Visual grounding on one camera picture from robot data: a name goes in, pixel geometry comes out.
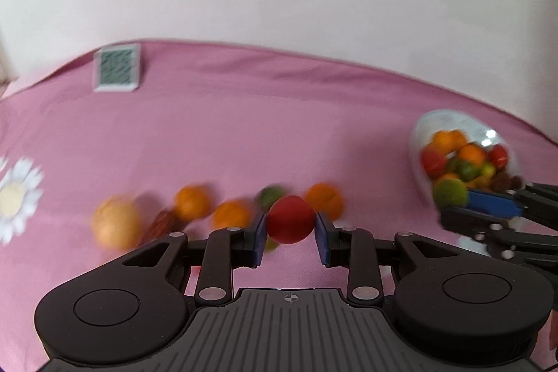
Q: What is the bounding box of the large orange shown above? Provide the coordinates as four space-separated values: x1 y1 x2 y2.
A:
304 182 345 222

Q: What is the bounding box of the red tomato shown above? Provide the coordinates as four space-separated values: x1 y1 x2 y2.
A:
420 145 447 180
267 195 315 244

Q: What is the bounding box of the large green lime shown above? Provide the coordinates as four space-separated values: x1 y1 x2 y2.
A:
432 179 469 210

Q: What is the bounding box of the large yellow round melon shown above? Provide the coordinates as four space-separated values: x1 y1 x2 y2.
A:
92 196 142 250

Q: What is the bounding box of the orange mandarin middle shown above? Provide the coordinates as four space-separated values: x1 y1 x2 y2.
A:
211 200 252 230

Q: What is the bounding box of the green lime back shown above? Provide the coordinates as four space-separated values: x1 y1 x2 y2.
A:
255 184 287 212

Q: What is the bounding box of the small orange mandarin back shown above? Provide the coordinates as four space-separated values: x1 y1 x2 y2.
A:
174 185 212 223

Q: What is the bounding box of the white fruit plate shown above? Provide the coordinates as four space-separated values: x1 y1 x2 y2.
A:
409 109 523 208

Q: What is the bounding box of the red tomato in plate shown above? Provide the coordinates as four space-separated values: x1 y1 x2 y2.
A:
420 145 447 180

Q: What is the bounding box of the dark red date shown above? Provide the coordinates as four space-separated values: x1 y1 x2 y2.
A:
140 210 184 245

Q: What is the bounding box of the pink flowered tablecloth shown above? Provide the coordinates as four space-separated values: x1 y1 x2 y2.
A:
1 43 557 371

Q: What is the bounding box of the white digital clock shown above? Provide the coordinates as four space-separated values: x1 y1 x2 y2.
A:
93 43 141 92

